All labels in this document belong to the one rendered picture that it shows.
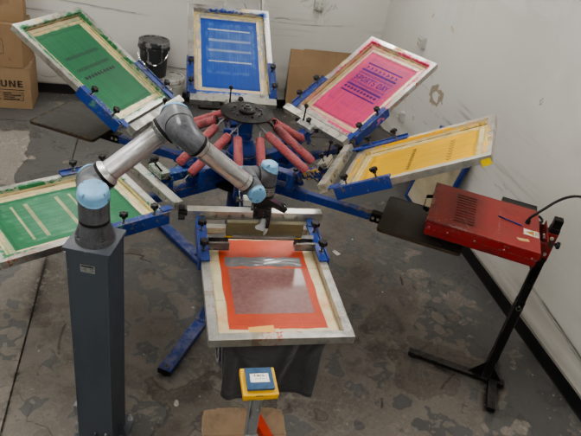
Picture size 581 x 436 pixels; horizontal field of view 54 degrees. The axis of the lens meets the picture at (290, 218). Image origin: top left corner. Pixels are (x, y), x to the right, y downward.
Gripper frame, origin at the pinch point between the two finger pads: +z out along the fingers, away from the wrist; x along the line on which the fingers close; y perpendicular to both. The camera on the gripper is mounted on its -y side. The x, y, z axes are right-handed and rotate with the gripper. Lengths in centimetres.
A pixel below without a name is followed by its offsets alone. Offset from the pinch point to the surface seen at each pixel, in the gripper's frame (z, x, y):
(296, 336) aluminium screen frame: 10, 58, -5
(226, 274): 13.7, 15.3, 17.7
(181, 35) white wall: 34, -414, 24
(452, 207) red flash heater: -2, -23, -106
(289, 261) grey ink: 13.0, 6.5, -12.4
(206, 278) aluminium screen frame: 10.3, 22.6, 27.6
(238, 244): 13.6, -7.6, 10.1
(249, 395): 14, 82, 16
